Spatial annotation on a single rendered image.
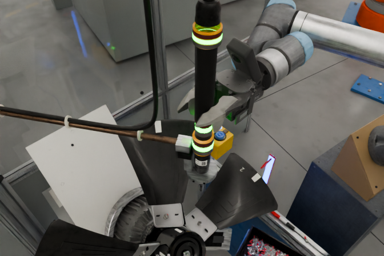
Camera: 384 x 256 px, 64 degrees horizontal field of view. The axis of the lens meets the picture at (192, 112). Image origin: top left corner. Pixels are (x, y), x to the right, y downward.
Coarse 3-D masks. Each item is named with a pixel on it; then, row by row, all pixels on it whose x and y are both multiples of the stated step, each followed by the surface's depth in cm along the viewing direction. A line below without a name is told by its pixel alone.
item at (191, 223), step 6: (192, 210) 92; (198, 210) 92; (186, 216) 91; (198, 216) 91; (204, 216) 91; (186, 222) 89; (192, 222) 89; (204, 222) 89; (210, 222) 89; (192, 228) 88; (198, 228) 88; (204, 228) 88; (210, 228) 88; (216, 228) 88; (204, 234) 87; (210, 234) 87; (204, 240) 86
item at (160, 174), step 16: (176, 128) 84; (192, 128) 84; (128, 144) 85; (144, 144) 84; (160, 144) 84; (144, 160) 84; (160, 160) 83; (176, 160) 83; (144, 176) 85; (160, 176) 83; (176, 176) 83; (144, 192) 85; (160, 192) 83; (176, 192) 82
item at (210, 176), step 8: (184, 136) 64; (176, 144) 63; (184, 144) 63; (184, 152) 64; (192, 152) 64; (184, 160) 66; (192, 160) 66; (184, 168) 68; (192, 168) 68; (216, 168) 69; (192, 176) 67; (200, 176) 67; (208, 176) 67
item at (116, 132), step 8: (0, 112) 70; (8, 112) 69; (32, 120) 69; (40, 120) 68; (48, 120) 68; (56, 120) 68; (80, 128) 67; (88, 128) 66; (96, 128) 66; (104, 128) 66; (128, 136) 65; (136, 136) 65; (144, 136) 64; (152, 136) 64; (160, 136) 64
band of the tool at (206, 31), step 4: (196, 24) 45; (220, 24) 44; (196, 28) 46; (200, 28) 46; (204, 28) 46; (208, 28) 46; (212, 28) 46; (216, 28) 46; (220, 28) 43; (196, 32) 43; (200, 32) 42; (204, 32) 42; (208, 32) 47; (212, 32) 42; (216, 32) 42; (220, 36) 44; (208, 40) 43; (200, 44) 44; (212, 44) 44
